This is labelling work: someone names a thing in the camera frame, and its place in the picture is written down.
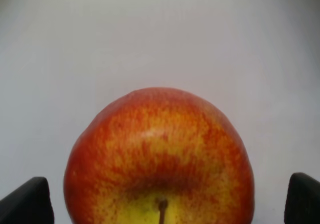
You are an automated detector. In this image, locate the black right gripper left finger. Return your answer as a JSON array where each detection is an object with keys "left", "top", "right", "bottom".
[{"left": 0, "top": 177, "right": 55, "bottom": 224}]

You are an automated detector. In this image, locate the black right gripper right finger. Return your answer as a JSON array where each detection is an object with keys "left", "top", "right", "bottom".
[{"left": 284, "top": 172, "right": 320, "bottom": 224}]

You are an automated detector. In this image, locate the red apple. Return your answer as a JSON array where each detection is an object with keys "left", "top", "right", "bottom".
[{"left": 63, "top": 88, "right": 255, "bottom": 224}]

